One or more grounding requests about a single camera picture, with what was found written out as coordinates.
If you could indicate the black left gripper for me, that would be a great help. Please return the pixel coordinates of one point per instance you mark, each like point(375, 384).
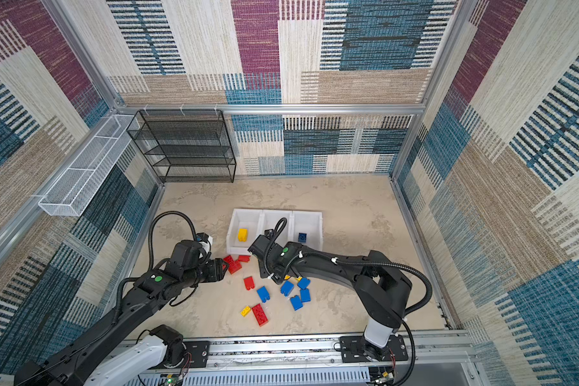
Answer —
point(216, 269)

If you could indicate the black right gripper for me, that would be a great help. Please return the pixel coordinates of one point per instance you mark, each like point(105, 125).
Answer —
point(259, 247)

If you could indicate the long red lego brick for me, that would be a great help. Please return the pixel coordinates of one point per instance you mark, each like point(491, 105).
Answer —
point(260, 315)

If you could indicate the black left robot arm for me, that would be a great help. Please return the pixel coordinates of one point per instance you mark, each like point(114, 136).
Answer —
point(138, 299)

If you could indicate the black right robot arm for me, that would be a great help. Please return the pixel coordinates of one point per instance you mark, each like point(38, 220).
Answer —
point(381, 285)

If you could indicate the white left plastic bin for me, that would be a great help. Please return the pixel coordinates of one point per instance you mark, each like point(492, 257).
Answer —
point(243, 218)

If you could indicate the white right plastic bin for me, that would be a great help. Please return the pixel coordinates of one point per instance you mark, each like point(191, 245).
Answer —
point(310, 223)

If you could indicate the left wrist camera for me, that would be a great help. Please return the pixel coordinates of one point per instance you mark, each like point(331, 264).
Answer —
point(205, 240)

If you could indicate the black wire shelf rack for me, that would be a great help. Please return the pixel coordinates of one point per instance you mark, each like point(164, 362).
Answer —
point(184, 146)

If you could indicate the white wire mesh basket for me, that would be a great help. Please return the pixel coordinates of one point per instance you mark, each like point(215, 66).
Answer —
point(74, 190)

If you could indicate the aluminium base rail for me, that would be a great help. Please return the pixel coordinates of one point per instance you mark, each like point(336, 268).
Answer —
point(423, 358)

